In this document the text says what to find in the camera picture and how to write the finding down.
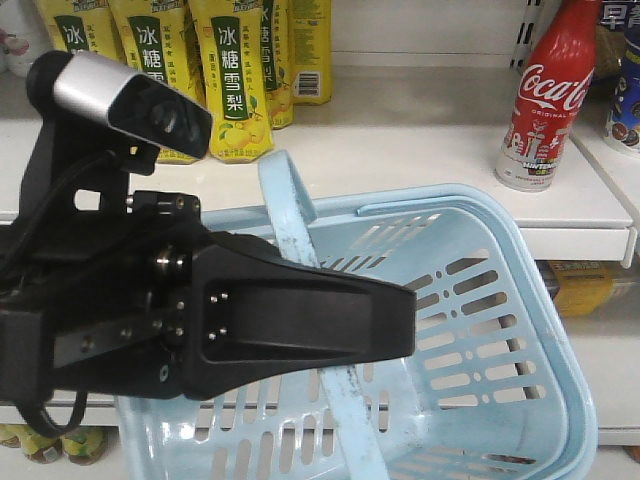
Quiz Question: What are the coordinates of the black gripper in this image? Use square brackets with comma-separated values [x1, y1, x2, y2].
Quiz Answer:
[1, 191, 208, 400]

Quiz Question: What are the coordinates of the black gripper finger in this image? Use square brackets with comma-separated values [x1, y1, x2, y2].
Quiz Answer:
[180, 232, 416, 400]

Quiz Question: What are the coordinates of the light blue plastic basket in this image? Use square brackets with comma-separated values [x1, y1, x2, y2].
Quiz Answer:
[116, 152, 597, 479]

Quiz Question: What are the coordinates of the red aluminium coke bottle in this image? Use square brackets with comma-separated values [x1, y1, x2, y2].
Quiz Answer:
[495, 1, 602, 192]

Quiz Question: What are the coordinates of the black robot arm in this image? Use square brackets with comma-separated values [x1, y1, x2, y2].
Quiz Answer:
[1, 111, 416, 409]

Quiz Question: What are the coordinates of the yellow pear drink bottle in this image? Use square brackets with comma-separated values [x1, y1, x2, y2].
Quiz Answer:
[260, 0, 294, 130]
[289, 0, 333, 105]
[35, 0, 126, 63]
[107, 0, 207, 167]
[188, 0, 273, 164]

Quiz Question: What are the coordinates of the clear pastry box yellow label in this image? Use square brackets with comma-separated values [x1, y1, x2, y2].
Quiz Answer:
[536, 260, 639, 317]

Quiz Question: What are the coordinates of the blue biscuit package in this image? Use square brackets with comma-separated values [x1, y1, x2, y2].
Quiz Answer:
[598, 1, 639, 159]

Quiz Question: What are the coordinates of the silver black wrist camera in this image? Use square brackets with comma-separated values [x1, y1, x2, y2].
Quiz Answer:
[26, 50, 213, 159]

